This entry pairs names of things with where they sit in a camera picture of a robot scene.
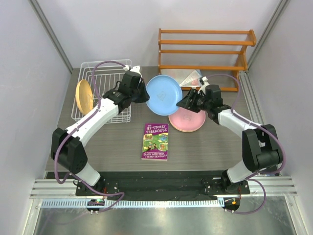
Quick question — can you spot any pink plate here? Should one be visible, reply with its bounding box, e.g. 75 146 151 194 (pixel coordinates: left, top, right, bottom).
168 107 206 130

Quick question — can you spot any perforated metal cable rail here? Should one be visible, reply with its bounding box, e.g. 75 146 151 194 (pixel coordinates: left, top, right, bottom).
41 198 224 209

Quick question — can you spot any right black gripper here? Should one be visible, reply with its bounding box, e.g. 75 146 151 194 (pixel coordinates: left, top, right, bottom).
177 88 211 113

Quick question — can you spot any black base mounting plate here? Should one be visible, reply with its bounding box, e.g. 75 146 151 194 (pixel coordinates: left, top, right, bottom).
75 170 250 201

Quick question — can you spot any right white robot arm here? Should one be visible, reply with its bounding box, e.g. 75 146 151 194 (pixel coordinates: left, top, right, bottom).
177 85 284 193

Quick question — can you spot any blue plate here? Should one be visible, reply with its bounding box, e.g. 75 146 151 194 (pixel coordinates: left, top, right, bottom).
146 75 182 116

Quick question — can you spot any clear plastic document folder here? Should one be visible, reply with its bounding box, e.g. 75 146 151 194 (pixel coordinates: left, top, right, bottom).
161 69 202 88

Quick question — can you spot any yellow plate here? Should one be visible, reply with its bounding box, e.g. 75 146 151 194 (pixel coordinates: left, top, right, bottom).
75 80 93 115

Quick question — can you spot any purple treehouse book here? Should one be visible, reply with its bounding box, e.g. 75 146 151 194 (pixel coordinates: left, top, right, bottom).
141 123 169 161

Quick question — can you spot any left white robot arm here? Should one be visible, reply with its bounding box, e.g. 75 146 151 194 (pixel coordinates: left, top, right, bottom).
51 66 150 195

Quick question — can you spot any orange wooden shelf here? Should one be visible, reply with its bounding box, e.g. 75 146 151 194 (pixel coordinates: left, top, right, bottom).
157 28 257 79

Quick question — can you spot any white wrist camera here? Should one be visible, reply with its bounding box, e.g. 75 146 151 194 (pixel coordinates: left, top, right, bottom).
198 76 210 95
123 65 141 74

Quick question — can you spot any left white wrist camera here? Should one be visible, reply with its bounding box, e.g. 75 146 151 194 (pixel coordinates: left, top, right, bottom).
123 65 141 74

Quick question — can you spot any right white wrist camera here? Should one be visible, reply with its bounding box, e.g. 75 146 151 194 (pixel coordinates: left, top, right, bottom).
198 76 210 95

